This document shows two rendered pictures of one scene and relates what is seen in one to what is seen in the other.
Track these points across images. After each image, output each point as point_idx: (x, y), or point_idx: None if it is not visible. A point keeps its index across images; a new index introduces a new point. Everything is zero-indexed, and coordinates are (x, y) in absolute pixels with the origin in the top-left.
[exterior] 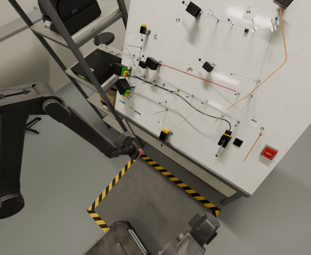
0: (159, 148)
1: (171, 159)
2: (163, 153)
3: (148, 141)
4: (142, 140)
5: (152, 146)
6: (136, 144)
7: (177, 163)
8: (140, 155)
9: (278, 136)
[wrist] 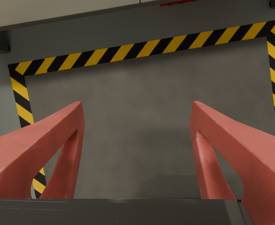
0: (71, 5)
1: (127, 6)
2: (90, 12)
3: (17, 16)
4: None
5: (43, 21)
6: (55, 125)
7: (153, 1)
8: (215, 165)
9: None
